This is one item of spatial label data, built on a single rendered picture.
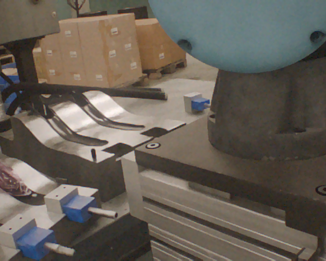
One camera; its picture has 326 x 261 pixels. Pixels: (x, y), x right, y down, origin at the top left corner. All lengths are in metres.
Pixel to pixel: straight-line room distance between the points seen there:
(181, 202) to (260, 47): 0.29
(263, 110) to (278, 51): 0.15
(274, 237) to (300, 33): 0.25
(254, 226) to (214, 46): 0.24
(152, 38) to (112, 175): 4.73
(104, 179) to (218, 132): 0.46
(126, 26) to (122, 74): 0.58
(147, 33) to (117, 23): 0.73
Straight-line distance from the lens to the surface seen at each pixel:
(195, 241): 0.51
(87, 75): 5.08
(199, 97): 1.34
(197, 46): 0.24
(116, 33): 4.91
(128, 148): 0.88
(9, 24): 1.65
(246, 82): 0.38
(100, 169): 0.82
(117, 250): 0.89
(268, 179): 0.35
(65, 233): 0.73
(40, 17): 1.71
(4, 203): 0.80
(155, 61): 5.58
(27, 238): 0.66
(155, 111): 1.39
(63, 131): 1.04
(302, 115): 0.39
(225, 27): 0.23
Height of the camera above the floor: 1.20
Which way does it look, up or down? 19 degrees down
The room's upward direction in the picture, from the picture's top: 7 degrees counter-clockwise
